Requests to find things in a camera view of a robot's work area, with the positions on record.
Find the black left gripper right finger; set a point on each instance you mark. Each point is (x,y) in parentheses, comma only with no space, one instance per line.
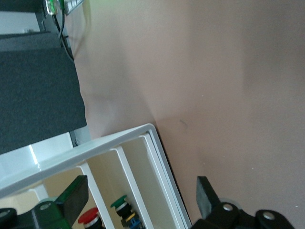
(207,202)

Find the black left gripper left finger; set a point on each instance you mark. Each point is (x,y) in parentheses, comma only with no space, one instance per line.
(74,202)

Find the red push button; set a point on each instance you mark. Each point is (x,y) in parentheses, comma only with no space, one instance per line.
(89,218)

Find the white plastic drawer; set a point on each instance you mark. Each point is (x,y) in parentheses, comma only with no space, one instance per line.
(98,190)
(112,181)
(19,200)
(147,190)

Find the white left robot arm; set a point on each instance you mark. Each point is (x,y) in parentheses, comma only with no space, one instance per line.
(72,6)

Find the white drawer cabinet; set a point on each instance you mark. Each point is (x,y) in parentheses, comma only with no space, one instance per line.
(71,157)

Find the green push button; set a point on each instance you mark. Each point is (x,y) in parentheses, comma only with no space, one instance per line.
(121,205)

